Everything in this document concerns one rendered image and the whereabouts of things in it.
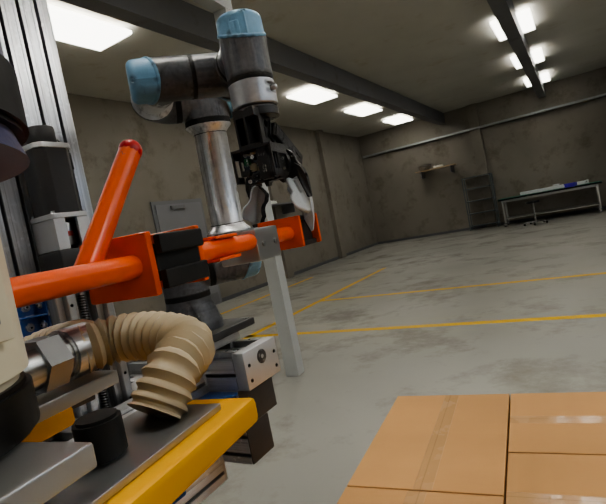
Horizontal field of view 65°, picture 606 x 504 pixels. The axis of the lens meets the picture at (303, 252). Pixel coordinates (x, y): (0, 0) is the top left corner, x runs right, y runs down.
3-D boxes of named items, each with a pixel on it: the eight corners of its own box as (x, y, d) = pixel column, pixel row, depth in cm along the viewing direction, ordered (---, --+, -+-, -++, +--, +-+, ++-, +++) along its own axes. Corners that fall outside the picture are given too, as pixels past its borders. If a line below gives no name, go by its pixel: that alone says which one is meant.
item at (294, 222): (304, 246, 75) (298, 215, 75) (262, 253, 78) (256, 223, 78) (322, 241, 83) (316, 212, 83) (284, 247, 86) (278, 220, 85)
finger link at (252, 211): (231, 239, 79) (239, 184, 77) (248, 236, 85) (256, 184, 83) (247, 244, 78) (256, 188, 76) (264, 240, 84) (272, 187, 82)
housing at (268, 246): (262, 261, 64) (256, 227, 63) (219, 268, 66) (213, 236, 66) (284, 254, 70) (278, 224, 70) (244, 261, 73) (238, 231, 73)
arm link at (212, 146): (206, 284, 132) (166, 82, 126) (258, 272, 136) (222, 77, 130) (213, 289, 121) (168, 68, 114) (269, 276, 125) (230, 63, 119)
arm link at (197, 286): (162, 296, 128) (152, 247, 127) (212, 285, 132) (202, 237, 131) (164, 300, 116) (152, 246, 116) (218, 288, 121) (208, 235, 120)
